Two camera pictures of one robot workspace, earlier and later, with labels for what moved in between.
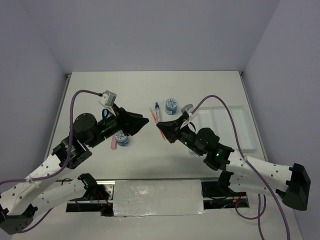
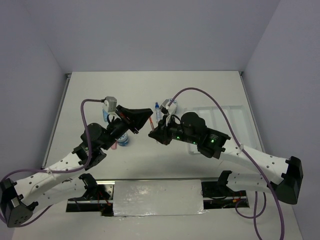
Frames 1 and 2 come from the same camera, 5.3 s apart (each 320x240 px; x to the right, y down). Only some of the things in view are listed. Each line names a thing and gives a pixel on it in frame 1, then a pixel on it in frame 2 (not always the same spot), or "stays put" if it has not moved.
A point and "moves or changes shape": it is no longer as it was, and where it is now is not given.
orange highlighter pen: x=157 y=122 moves or changes shape
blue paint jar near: x=122 y=139 stays put
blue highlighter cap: x=105 y=113 stays put
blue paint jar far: x=171 y=106 stays put
